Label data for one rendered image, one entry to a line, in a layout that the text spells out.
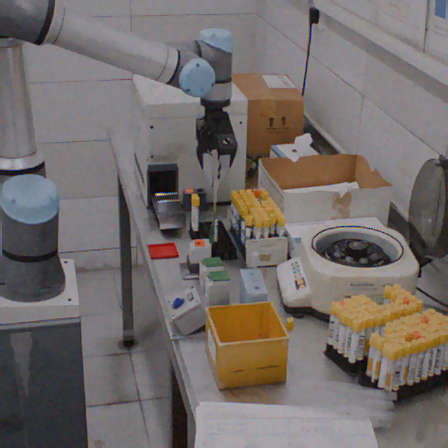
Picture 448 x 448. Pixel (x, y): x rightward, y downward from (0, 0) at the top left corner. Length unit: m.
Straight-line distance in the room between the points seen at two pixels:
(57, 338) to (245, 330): 0.41
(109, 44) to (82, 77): 1.84
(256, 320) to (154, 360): 1.56
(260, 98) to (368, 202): 0.68
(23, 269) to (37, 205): 0.14
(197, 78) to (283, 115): 0.98
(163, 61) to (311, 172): 0.72
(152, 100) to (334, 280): 0.74
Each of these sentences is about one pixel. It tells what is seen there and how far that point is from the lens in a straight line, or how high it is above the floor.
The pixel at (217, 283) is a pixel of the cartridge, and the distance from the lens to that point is 1.75.
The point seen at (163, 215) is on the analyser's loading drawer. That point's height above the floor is 0.93.
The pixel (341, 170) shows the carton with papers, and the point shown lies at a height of 0.98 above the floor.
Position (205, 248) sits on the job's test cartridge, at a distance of 1.87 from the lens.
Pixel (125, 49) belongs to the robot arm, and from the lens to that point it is 1.64.
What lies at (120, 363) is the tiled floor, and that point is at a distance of 3.15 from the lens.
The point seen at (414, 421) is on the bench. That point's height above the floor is 0.87.
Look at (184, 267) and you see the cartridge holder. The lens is 1.91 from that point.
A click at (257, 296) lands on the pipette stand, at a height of 0.97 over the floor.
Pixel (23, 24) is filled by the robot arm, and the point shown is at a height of 1.48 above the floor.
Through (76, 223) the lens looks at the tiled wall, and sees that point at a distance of 3.69.
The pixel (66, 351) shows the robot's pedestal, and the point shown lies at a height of 0.80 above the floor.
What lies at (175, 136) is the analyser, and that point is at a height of 1.08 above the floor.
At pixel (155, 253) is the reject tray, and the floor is 0.88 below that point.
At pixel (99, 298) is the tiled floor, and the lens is 3.56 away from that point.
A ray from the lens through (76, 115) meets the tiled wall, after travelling 3.51.
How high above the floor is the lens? 1.79
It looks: 25 degrees down
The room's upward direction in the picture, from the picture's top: 1 degrees clockwise
